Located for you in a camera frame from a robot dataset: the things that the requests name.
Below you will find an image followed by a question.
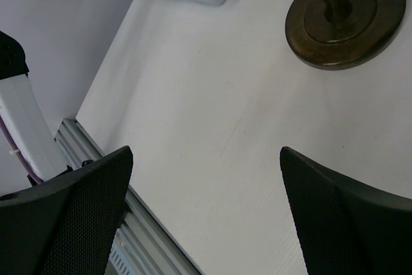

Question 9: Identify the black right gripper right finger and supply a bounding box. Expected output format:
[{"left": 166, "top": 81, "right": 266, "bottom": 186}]
[{"left": 279, "top": 147, "right": 411, "bottom": 274}]

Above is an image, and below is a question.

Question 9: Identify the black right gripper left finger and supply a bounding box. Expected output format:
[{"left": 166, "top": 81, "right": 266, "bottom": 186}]
[{"left": 1, "top": 146, "right": 133, "bottom": 274}]

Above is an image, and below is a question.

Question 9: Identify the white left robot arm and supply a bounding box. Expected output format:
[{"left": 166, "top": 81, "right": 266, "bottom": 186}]
[{"left": 1, "top": 0, "right": 131, "bottom": 183}]

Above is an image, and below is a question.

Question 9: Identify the brown round mannequin stand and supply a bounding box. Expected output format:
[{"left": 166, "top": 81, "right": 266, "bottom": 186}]
[{"left": 285, "top": 0, "right": 406, "bottom": 71}]

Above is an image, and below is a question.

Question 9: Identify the white slotted cable duct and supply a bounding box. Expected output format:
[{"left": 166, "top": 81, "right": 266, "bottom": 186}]
[{"left": 109, "top": 242, "right": 136, "bottom": 275}]

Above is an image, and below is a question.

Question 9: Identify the aluminium mounting rail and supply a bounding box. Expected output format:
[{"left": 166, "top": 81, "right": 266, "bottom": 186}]
[{"left": 55, "top": 119, "right": 202, "bottom": 274}]

